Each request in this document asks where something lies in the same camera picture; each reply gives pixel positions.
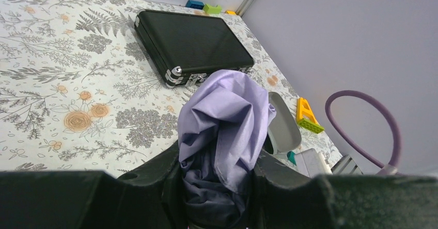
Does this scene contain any lilac folding umbrella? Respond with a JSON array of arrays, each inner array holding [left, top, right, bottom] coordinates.
[[177, 70, 276, 228]]

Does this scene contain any black aluminium briefcase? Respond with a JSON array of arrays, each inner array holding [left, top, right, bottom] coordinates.
[[134, 9, 255, 88]]

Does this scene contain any teal block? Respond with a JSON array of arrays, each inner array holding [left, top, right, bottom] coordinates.
[[287, 151, 296, 165]]

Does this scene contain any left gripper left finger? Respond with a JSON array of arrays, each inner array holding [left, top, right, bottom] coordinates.
[[1, 143, 186, 228]]

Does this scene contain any blue block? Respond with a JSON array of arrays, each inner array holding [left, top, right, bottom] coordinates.
[[185, 0, 205, 10]]

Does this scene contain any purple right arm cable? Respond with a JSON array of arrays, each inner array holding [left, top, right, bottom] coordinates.
[[324, 90, 402, 175]]

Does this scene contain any yellow triangular toy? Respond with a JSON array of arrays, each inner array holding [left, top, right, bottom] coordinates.
[[296, 97, 325, 134]]

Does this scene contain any black zippered case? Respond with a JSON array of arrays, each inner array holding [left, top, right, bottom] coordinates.
[[264, 92, 302, 155]]

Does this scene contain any floral table mat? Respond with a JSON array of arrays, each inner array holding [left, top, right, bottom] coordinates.
[[0, 0, 343, 180]]

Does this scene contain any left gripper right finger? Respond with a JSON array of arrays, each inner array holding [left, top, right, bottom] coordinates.
[[252, 151, 437, 228]]

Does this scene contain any green block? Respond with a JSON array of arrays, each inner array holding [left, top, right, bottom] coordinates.
[[203, 4, 222, 14]]

